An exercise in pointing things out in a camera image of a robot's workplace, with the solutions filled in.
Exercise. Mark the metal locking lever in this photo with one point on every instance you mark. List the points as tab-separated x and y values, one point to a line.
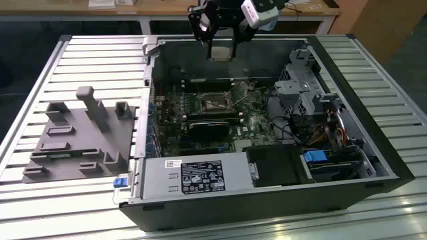
241	100

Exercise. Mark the silver CPU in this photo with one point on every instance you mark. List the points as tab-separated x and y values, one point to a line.
222	53

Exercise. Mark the black PC case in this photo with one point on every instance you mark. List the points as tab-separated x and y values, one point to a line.
268	210

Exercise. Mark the white cardboard box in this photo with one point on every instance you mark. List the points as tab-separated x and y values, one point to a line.
102	3

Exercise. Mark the CPU socket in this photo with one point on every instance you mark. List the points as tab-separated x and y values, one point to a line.
214	102

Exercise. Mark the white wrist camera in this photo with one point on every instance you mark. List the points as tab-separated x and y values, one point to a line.
258	13

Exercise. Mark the black plastic shroud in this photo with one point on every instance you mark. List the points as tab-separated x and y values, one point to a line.
277	165

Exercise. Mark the black graphics card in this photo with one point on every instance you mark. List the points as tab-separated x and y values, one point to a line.
209	131

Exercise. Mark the silver disk bay cage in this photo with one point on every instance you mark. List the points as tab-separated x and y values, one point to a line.
294	87

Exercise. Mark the gray power supply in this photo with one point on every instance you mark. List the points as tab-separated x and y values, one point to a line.
157	175

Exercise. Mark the gray parts rack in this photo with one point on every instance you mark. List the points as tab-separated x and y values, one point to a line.
83	150

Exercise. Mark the green motherboard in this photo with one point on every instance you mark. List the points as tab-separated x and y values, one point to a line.
257	117

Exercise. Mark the blue case latch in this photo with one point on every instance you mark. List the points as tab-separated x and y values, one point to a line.
121	182

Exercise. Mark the blue disk carrier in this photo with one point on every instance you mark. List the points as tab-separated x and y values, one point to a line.
316	156

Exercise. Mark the silver chipset heatsink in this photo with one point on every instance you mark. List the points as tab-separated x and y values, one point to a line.
242	143

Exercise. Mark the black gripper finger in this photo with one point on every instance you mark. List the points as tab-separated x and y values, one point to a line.
245	31
208	25

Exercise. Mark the wooden desk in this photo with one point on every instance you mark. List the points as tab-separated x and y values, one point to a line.
50	11

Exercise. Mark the white box black print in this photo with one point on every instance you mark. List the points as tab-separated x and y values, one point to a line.
126	2

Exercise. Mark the brown wooden cabinet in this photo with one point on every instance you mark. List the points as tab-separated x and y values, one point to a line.
384	25

